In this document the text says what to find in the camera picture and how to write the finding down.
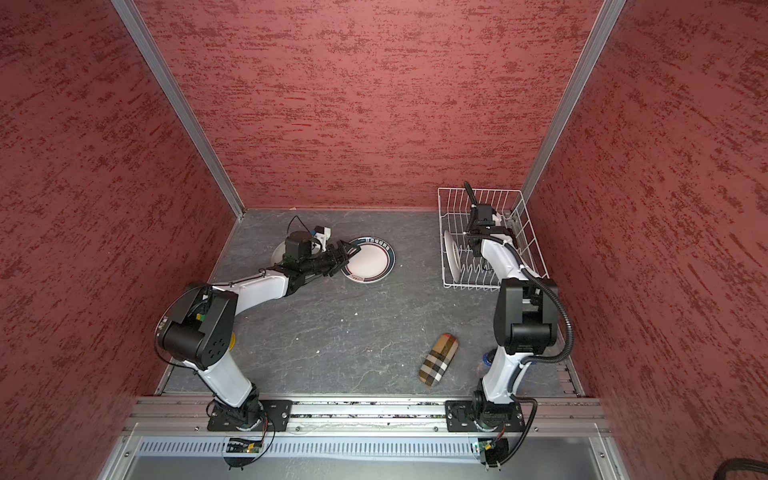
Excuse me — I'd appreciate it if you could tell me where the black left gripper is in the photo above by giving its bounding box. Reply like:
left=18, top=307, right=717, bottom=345
left=302, top=240, right=361, bottom=275

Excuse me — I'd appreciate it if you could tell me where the green-rimmed white plate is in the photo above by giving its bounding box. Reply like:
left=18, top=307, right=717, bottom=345
left=341, top=236, right=396, bottom=284

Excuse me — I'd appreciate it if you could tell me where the white brown-rimmed plate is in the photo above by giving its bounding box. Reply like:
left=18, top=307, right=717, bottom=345
left=271, top=241, right=286, bottom=265

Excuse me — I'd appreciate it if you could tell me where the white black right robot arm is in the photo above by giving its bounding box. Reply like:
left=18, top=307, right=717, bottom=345
left=465, top=201, right=557, bottom=431

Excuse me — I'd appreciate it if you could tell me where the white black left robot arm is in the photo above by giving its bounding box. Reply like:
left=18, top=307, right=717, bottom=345
left=154, top=231, right=361, bottom=431

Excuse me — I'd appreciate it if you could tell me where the pink plate in rack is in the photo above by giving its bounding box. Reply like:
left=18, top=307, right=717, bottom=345
left=443, top=230, right=462, bottom=284

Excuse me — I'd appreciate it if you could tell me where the plaid glasses case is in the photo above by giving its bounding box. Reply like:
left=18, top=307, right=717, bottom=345
left=418, top=334, right=459, bottom=387

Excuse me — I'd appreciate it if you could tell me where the white wire dish rack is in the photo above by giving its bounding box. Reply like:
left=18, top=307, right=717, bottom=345
left=437, top=187, right=549, bottom=290

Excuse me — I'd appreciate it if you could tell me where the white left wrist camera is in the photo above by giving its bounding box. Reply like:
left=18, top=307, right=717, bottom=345
left=312, top=226, right=332, bottom=252

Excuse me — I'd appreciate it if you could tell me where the black corrugated cable conduit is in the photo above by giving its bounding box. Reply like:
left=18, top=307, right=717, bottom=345
left=463, top=182, right=575, bottom=365

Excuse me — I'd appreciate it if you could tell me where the aluminium right corner post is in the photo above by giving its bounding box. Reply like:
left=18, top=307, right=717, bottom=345
left=522, top=0, right=626, bottom=202

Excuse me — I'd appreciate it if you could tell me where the aluminium corner post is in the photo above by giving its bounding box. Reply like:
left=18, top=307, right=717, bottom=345
left=111, top=0, right=247, bottom=221
left=522, top=0, right=626, bottom=202

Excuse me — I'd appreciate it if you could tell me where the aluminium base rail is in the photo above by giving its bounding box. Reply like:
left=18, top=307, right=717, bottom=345
left=98, top=395, right=625, bottom=480

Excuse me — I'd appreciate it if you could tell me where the aluminium left corner post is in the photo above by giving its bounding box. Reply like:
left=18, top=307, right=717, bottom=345
left=111, top=0, right=247, bottom=221

